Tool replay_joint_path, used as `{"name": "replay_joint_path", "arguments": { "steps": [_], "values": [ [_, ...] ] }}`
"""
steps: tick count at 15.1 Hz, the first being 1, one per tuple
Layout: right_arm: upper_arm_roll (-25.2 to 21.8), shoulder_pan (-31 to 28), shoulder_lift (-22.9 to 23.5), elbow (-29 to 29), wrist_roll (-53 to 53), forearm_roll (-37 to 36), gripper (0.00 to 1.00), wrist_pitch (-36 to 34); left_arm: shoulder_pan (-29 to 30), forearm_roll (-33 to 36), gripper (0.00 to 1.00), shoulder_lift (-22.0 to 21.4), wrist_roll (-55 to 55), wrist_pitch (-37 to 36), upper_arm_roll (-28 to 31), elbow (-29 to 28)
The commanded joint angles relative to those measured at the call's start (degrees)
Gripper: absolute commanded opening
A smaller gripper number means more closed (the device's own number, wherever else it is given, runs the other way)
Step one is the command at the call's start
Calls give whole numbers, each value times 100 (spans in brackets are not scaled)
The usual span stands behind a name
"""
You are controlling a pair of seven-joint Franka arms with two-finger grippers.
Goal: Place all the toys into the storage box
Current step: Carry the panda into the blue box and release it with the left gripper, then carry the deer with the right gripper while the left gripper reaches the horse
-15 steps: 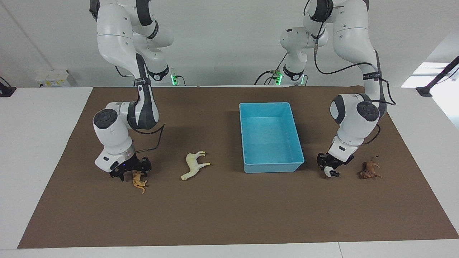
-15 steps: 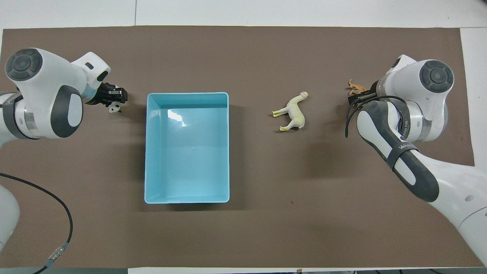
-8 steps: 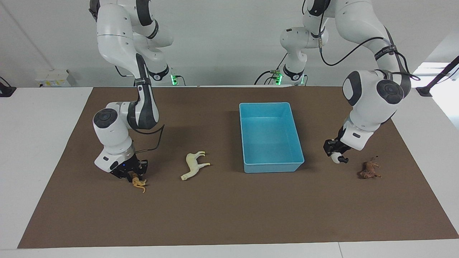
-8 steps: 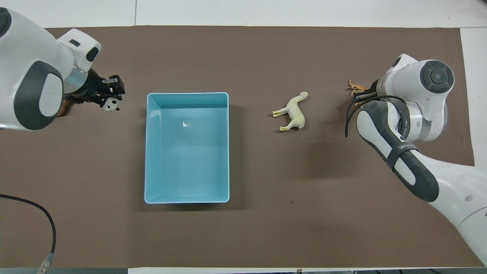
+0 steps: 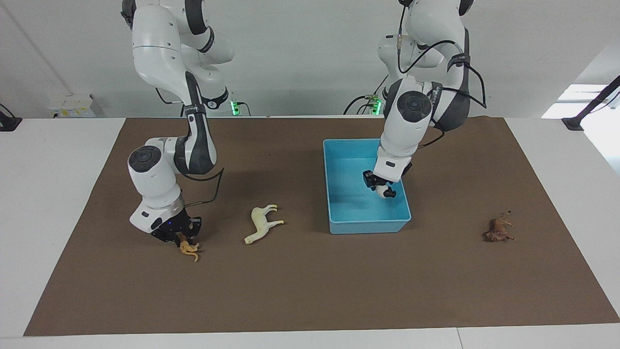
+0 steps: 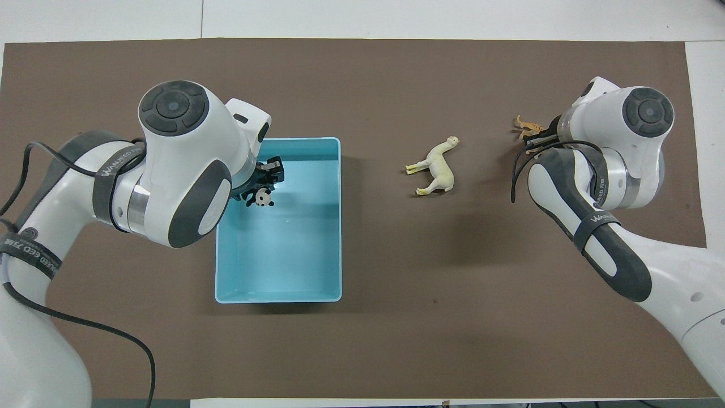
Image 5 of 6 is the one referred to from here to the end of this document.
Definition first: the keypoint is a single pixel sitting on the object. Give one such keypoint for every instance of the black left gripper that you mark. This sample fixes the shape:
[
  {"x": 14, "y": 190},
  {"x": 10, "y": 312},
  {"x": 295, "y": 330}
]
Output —
[{"x": 372, "y": 178}]

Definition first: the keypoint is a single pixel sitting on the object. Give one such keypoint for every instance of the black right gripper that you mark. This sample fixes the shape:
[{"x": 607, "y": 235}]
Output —
[{"x": 174, "y": 225}]

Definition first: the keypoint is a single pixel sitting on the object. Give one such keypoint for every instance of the black and white panda toy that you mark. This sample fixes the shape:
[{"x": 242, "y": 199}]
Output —
[{"x": 384, "y": 190}]

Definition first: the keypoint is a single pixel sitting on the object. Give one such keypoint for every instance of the orange striped tiger toy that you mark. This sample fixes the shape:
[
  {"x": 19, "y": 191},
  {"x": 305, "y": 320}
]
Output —
[{"x": 189, "y": 249}]

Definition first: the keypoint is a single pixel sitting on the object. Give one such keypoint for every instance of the brown lion toy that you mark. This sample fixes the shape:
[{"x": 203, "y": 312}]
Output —
[{"x": 498, "y": 229}]

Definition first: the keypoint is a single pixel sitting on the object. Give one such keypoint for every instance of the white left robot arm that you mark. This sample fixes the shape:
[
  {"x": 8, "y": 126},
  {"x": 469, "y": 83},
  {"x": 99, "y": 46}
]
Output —
[{"x": 411, "y": 116}]

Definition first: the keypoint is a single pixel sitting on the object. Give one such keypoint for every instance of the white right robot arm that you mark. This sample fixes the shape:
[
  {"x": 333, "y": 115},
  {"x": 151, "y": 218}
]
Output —
[{"x": 155, "y": 179}]

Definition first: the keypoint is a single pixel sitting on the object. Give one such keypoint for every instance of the light blue storage box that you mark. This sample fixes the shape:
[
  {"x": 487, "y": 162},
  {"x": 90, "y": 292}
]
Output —
[{"x": 348, "y": 203}]

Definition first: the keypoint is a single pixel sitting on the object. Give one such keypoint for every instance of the white control box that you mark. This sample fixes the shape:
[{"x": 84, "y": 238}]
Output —
[{"x": 72, "y": 106}]

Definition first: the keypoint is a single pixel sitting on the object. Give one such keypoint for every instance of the brown table mat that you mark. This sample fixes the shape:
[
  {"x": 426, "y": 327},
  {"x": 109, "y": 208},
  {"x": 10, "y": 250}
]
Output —
[{"x": 300, "y": 291}]

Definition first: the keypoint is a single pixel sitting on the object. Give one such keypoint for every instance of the black clamp stand with pole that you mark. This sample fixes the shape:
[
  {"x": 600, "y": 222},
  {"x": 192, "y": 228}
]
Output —
[{"x": 588, "y": 109}]

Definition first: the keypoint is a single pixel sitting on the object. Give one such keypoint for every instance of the black clamp mount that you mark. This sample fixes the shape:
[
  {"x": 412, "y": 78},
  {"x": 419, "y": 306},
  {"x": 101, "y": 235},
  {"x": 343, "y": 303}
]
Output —
[{"x": 8, "y": 121}]

